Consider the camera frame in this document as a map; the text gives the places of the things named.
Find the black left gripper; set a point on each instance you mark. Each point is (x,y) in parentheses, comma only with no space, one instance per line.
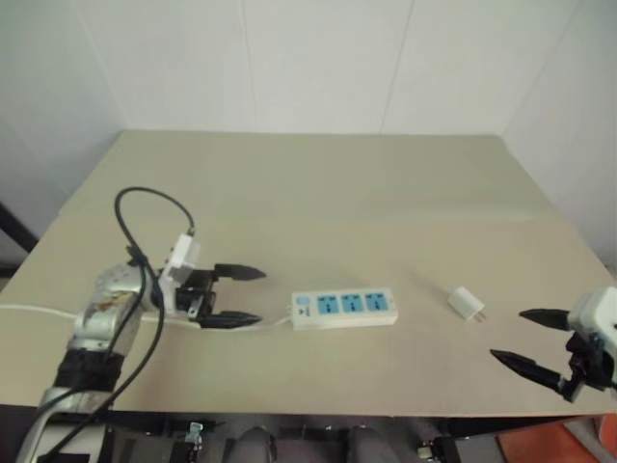
(200,289)

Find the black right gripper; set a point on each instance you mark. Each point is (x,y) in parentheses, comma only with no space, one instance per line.
(583,366)

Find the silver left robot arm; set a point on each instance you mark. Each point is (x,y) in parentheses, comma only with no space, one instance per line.
(103,313)

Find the white plug adapter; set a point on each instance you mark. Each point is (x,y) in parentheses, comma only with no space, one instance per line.
(463,301)

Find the white power strip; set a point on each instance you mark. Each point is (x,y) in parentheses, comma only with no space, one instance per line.
(344,305)

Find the orange object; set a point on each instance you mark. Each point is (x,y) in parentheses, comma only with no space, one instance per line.
(530,443)

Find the small metal clamp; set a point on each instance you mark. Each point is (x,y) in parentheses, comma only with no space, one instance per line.
(194,432)
(425,451)

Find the dark grey rounded shape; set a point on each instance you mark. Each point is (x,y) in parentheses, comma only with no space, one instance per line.
(255,446)

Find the black slanted bar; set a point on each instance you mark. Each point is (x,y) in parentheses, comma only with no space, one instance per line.
(14,231)

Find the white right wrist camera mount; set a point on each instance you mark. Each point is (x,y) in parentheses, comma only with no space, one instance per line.
(595,313)

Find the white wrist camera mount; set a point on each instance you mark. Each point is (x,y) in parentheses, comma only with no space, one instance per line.
(595,313)
(183,253)

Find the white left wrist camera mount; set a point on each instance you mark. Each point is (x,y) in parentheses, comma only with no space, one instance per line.
(183,253)

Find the black table frame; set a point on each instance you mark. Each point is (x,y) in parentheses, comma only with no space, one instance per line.
(144,423)

